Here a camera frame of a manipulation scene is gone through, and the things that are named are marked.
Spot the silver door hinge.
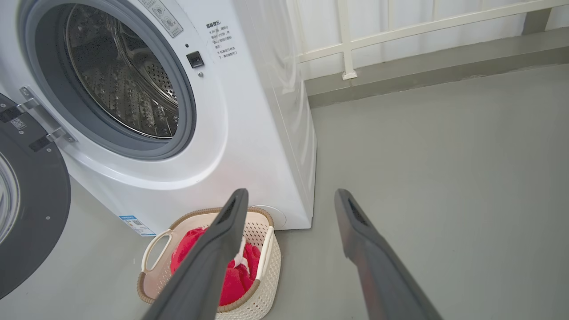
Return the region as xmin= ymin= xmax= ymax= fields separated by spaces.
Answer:
xmin=17 ymin=86 xmax=76 ymax=145

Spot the black round washer door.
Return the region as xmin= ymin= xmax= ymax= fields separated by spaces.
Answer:
xmin=0 ymin=92 xmax=72 ymax=300

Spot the red cloth garment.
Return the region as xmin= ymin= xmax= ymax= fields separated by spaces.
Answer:
xmin=170 ymin=227 xmax=262 ymax=307

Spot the white front-load washing machine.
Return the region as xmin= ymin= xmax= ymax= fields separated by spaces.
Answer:
xmin=0 ymin=0 xmax=317 ymax=237

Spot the grey icon instruction sticker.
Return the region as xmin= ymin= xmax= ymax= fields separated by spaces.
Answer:
xmin=138 ymin=0 xmax=184 ymax=39

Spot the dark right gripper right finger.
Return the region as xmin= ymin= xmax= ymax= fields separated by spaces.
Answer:
xmin=334 ymin=188 xmax=445 ymax=320

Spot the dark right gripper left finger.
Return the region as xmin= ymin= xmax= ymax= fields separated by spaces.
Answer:
xmin=142 ymin=188 xmax=249 ymax=320

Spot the blue energy label sticker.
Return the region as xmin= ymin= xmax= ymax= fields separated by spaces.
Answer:
xmin=119 ymin=215 xmax=156 ymax=237

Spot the white metal railing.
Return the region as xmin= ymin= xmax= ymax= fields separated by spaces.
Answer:
xmin=289 ymin=0 xmax=569 ymax=81

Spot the printed text notice sticker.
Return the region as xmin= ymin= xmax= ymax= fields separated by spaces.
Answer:
xmin=205 ymin=20 xmax=239 ymax=61

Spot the cream perforated laundry basket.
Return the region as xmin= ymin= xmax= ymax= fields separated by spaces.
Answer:
xmin=136 ymin=207 xmax=282 ymax=320

